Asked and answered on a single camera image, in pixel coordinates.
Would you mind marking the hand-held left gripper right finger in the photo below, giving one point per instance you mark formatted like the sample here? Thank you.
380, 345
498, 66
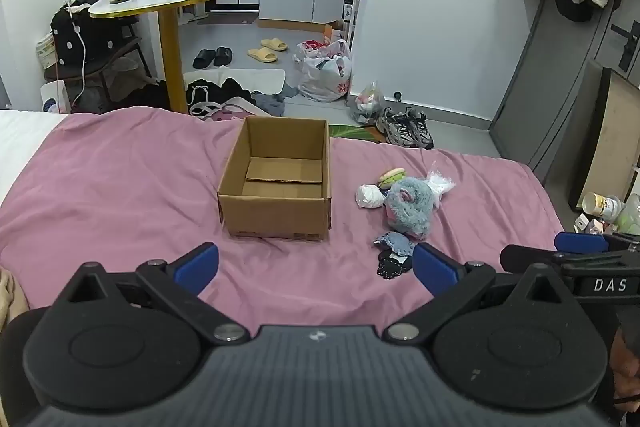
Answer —
435, 269

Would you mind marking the small clear trash bag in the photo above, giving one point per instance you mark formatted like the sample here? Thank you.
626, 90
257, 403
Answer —
367, 104

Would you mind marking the white floor mat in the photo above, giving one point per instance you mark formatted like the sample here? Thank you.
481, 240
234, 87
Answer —
265, 79

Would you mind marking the grey door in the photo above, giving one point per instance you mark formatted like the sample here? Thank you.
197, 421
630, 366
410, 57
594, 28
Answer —
560, 82

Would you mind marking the round white table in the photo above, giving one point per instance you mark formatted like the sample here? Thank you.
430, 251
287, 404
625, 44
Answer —
170, 2

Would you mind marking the blue denim cloth piece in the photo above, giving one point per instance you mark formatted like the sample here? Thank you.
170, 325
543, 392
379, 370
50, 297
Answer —
395, 242

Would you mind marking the white bed sheet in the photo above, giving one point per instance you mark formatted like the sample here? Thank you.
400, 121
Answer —
20, 142

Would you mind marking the black spray bottle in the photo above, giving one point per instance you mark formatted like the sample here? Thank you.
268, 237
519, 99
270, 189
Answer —
348, 7

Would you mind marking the beige cloth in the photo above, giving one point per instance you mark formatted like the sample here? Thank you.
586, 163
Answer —
10, 297

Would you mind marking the white cloth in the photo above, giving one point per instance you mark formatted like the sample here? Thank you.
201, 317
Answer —
369, 197

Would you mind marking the black polka dot bag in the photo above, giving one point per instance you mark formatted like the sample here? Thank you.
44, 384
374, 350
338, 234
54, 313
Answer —
67, 37

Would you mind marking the burger plush toy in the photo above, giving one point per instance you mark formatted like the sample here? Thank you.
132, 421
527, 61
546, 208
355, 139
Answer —
391, 178

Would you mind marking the green leaf rug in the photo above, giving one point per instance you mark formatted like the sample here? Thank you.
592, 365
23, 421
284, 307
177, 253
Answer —
357, 133

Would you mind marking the black slipper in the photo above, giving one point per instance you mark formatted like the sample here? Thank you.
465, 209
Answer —
203, 58
223, 56

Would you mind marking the person's right hand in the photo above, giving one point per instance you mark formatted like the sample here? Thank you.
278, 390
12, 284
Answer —
630, 367

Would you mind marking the pink bed sheet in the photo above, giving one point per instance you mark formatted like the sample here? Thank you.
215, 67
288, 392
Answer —
125, 187

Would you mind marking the grey cloth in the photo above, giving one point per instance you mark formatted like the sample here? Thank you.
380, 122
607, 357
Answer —
275, 103

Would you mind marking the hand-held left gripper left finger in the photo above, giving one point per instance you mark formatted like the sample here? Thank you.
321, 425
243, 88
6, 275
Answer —
197, 266

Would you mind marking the white jar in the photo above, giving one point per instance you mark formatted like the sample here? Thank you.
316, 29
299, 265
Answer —
600, 206

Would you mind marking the clear plastic bag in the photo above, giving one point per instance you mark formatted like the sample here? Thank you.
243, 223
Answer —
441, 182

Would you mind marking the wooden board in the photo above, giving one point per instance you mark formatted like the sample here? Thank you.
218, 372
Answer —
610, 142

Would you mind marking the white plastic bag red print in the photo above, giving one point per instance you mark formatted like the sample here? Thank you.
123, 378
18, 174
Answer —
325, 79

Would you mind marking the grey sneaker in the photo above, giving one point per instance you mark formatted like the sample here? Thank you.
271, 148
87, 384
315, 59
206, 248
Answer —
392, 132
422, 129

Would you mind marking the dark chair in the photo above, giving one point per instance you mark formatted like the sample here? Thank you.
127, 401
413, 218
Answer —
120, 62

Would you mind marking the green plastic bottle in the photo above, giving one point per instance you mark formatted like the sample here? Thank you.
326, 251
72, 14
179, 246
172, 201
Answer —
630, 214

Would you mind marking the fluffy grey-blue plush toy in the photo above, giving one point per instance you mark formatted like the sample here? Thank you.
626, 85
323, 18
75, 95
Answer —
410, 207

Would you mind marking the black clothes pile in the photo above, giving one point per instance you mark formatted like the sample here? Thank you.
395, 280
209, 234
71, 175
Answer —
232, 92

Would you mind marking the black lace cloth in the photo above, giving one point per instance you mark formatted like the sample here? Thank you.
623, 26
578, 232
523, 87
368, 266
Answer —
392, 264

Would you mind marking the brown cardboard box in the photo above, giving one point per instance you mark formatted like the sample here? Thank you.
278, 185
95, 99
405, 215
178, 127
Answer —
275, 217

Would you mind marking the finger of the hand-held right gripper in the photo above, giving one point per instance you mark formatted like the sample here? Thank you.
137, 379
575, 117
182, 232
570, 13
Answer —
525, 257
580, 242

